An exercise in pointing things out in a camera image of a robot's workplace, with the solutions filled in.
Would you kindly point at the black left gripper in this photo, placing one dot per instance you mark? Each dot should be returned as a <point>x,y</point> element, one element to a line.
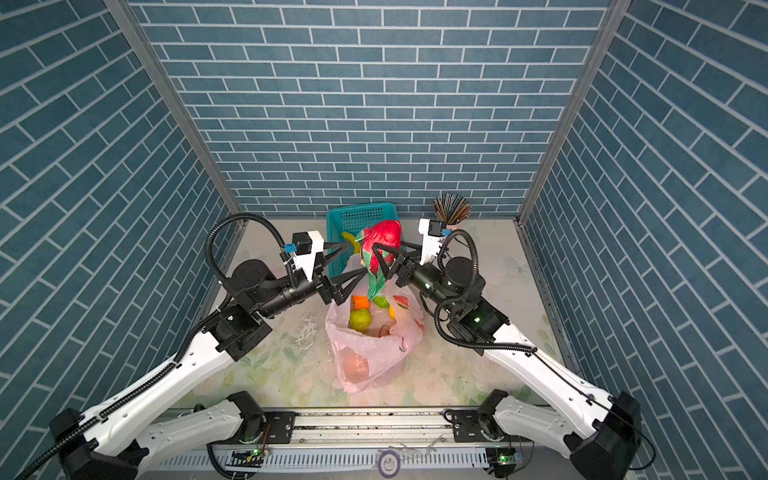
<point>340,296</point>

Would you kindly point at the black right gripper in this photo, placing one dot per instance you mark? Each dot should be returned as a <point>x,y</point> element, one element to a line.
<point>415,270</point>

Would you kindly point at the red dragon fruit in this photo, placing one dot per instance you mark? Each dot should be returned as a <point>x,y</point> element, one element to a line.
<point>385,234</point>

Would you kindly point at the green pepper fruit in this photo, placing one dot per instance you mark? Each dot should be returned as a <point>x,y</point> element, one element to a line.
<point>360,320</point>

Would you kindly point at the pink plastic bag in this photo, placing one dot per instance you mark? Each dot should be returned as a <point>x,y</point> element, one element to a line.
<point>371,360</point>

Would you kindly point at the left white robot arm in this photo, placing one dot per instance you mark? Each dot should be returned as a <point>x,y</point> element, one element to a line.
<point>121,438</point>

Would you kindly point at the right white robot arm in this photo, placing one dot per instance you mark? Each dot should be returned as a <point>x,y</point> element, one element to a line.
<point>540,372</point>

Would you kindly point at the orange fruit in bag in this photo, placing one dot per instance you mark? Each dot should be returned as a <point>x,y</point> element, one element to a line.
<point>360,302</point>

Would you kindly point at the yellow banana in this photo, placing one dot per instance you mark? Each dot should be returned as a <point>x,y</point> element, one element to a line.
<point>354,240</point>

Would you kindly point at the teal plastic basket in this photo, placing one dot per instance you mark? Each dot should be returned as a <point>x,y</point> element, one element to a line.
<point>354,219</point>

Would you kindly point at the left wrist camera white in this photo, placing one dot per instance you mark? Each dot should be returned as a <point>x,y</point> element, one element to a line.
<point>302,251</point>

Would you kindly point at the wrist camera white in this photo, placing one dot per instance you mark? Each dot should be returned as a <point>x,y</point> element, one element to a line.
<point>433,233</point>
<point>302,251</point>

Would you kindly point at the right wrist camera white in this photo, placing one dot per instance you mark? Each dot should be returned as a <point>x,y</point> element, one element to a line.
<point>433,233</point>

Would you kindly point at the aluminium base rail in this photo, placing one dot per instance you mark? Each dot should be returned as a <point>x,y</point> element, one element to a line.
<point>388,441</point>

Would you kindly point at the left corner aluminium post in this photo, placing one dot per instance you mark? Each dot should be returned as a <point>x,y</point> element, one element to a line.
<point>138,40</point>

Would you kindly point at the corner aluminium post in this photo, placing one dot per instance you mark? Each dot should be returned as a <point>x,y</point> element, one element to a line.
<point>596,54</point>
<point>138,40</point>

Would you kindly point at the right corner aluminium post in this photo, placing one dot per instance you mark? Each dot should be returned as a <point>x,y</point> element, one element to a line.
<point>596,54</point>

